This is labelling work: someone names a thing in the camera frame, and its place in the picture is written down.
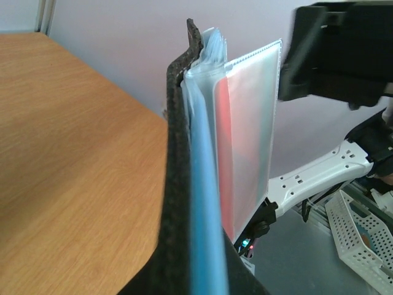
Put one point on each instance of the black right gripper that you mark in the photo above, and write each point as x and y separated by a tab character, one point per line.
341	51

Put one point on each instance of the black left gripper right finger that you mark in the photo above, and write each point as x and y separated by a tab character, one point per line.
240	279

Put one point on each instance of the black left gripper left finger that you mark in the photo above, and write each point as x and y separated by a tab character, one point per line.
147	280

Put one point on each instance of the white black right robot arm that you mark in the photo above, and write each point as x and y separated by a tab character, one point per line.
364	151

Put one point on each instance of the white perforated basket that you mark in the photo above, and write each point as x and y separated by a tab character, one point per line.
363	241

